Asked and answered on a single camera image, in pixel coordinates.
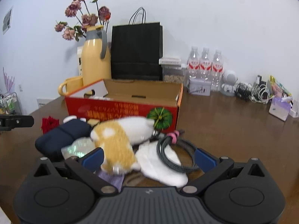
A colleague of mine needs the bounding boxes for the clear plastic bag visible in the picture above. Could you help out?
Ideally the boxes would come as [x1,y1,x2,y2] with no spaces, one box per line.
[61,138,96,159]

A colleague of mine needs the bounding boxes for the purple woven cloth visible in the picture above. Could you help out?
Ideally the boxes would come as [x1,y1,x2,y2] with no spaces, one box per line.
[96,169,125,192]

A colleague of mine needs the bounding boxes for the yellow white plush toy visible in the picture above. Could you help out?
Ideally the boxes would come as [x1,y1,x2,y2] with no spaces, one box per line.
[90,116,155,175]

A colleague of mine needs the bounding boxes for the red rose flower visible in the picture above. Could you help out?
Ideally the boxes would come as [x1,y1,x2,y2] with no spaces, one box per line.
[41,116,60,134]

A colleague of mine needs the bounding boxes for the black cable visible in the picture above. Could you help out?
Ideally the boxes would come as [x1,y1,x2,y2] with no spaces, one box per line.
[155,128,202,174]

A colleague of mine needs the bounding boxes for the navy blue pouch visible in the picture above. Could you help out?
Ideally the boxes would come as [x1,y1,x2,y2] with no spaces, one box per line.
[35,119,92,162]

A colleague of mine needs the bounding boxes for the white fabric mask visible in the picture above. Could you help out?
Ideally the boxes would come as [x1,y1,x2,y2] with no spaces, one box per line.
[135,141,189,188]

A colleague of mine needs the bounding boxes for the metal rack shelf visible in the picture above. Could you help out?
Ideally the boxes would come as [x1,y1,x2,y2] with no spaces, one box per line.
[0,92,22,115]

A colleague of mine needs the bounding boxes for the yellow sponge block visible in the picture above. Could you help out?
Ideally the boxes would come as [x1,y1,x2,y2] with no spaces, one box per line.
[87,119,100,127]

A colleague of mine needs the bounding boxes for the small white cap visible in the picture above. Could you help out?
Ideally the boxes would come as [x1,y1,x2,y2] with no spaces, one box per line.
[63,115,87,123]

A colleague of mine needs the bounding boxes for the red cardboard box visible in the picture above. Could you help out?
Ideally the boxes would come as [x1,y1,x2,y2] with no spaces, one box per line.
[65,79,184,133]

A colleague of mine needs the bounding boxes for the small white tin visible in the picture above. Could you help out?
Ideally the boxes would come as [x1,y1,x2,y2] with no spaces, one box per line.
[187,78,211,96]

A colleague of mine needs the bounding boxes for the white robot toy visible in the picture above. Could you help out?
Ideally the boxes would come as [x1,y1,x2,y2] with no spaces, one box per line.
[220,70,238,97]

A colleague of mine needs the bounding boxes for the yellow mug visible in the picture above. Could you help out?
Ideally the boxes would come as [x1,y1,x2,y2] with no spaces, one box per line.
[58,76,83,96]

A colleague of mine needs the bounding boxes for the left water bottle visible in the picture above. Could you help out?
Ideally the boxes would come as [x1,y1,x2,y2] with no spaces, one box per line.
[184,46,200,88]

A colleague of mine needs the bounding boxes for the water bottle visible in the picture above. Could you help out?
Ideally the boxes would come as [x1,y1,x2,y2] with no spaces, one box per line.
[211,50,224,91]
[200,48,212,80]
[184,46,200,88]

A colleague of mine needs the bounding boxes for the right water bottle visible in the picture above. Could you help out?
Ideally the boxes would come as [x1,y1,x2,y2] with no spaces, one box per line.
[211,50,224,91]

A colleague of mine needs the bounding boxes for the purple tissue box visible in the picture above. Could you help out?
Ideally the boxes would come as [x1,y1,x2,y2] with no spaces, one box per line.
[269,96,292,122]

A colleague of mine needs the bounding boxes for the clear nut container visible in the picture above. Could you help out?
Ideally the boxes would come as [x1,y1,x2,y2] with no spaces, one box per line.
[162,64,187,83]

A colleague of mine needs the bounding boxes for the middle water bottle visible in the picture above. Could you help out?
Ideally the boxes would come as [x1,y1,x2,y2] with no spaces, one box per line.
[200,48,212,80]

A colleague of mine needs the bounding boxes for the yellow thermos jug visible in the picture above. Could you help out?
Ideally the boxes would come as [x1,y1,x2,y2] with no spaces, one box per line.
[81,25,112,86]

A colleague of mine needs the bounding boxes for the white power strip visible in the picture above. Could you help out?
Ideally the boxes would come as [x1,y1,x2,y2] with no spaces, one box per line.
[289,100,299,118]

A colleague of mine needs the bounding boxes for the colourful snack bag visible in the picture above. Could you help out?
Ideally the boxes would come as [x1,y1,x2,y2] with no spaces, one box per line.
[269,75,292,98]

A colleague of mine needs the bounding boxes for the milk carton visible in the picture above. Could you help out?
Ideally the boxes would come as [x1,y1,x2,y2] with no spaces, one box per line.
[77,46,83,76]

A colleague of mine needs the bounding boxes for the white flat box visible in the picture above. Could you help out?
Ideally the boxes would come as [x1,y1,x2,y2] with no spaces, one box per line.
[159,57,181,66]

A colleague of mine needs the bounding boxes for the black paper bag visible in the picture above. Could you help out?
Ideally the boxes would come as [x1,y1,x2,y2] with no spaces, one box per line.
[111,7,163,81]

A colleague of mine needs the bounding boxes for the dried pink rose bouquet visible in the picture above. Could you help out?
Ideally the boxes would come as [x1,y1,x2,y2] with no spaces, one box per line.
[54,0,112,42]

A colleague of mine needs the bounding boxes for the tangled cables pile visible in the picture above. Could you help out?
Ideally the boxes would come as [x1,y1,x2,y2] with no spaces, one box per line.
[234,75,276,105]

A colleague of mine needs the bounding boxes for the wall poster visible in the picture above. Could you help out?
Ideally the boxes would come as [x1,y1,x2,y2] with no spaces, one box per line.
[2,7,13,35]

